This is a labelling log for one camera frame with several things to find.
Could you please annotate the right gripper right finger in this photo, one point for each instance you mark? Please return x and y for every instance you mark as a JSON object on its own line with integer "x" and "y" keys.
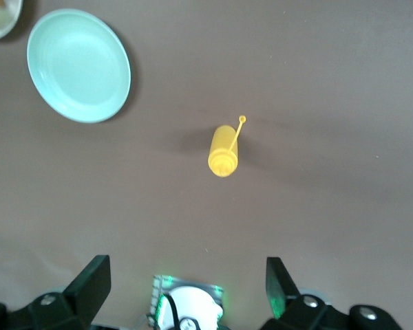
{"x": 296, "y": 306}

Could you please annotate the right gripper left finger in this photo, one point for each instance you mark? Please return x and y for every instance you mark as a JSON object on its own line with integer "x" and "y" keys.
{"x": 72, "y": 299}

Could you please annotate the yellow squeeze bottle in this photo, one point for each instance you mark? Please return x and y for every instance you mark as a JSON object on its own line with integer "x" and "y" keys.
{"x": 223, "y": 151}

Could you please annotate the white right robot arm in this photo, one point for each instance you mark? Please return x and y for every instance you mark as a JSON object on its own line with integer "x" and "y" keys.
{"x": 192, "y": 309}

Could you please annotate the mint green plate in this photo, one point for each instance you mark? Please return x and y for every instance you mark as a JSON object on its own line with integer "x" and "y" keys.
{"x": 79, "y": 65}

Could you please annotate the beige plate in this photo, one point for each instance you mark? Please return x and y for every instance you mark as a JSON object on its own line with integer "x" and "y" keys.
{"x": 0, "y": 17}

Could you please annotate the brown table mat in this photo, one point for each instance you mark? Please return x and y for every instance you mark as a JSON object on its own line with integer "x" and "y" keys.
{"x": 261, "y": 68}

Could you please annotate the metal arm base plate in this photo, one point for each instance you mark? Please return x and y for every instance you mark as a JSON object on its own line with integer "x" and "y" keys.
{"x": 158, "y": 292}

